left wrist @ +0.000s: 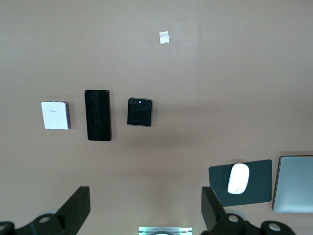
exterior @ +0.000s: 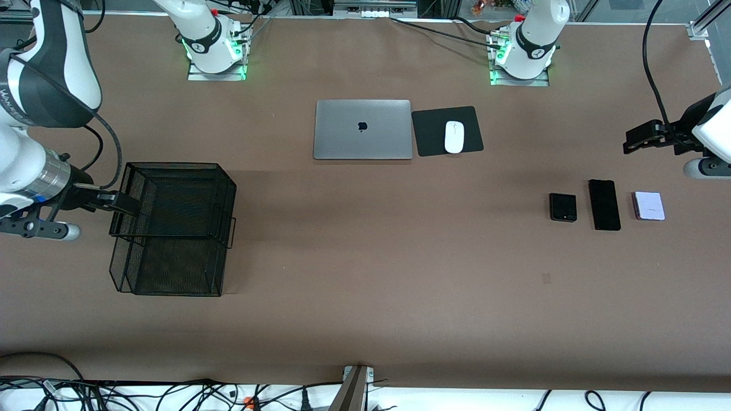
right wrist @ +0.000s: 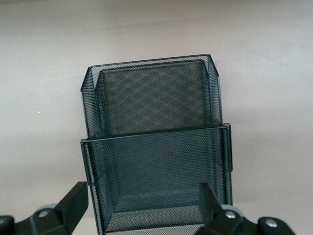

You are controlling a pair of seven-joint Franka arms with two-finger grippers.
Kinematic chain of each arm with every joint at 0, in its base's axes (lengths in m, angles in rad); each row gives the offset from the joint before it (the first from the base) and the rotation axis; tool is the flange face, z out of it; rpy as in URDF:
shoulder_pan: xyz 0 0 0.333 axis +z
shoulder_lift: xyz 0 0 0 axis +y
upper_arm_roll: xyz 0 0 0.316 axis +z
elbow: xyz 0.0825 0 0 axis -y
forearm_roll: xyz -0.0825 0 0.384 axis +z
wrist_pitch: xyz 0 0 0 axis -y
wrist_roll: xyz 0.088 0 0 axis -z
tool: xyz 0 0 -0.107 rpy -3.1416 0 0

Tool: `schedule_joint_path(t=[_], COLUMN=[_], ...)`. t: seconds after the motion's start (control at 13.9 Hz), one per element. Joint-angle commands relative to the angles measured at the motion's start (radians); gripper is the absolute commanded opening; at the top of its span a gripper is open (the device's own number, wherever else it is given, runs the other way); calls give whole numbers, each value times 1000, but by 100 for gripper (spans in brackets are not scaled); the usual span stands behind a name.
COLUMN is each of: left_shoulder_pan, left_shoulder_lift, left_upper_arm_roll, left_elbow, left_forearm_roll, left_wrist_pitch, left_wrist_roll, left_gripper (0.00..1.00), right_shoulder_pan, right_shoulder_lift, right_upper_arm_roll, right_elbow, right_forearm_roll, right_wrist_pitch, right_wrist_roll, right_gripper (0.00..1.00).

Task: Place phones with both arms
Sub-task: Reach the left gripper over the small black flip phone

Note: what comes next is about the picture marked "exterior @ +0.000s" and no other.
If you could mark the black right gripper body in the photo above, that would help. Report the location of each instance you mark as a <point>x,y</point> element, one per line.
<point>79,196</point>

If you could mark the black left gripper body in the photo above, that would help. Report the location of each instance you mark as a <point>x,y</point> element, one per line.
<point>687,132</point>

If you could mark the lavender flip phone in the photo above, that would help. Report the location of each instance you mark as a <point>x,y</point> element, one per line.
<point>649,206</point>

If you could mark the black slab smartphone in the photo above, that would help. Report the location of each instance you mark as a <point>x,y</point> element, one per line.
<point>605,205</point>

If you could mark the small black flip phone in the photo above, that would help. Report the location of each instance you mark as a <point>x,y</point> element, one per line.
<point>563,208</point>

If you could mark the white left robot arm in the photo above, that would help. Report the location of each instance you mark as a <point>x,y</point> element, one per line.
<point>537,34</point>

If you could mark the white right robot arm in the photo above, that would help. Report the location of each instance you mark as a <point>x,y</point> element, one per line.
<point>74,63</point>

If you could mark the white computer mouse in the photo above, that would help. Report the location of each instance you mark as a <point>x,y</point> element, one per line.
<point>454,137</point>

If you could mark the small orange figurine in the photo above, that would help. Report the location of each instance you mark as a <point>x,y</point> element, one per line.
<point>478,7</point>

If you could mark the black mouse pad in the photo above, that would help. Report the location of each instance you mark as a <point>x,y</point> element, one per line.
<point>428,131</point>

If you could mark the silver closed laptop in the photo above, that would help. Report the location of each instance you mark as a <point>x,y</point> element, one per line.
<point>342,131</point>

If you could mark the black power plug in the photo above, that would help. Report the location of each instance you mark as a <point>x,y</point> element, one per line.
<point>304,401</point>

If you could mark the grey power strip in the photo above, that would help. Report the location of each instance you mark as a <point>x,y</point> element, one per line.
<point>374,11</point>

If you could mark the aluminium frame post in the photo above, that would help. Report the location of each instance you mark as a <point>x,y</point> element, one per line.
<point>699,28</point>

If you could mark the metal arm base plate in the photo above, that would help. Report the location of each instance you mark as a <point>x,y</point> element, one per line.
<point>499,81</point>
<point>197,76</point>

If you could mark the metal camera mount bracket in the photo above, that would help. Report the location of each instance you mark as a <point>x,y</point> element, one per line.
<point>354,388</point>

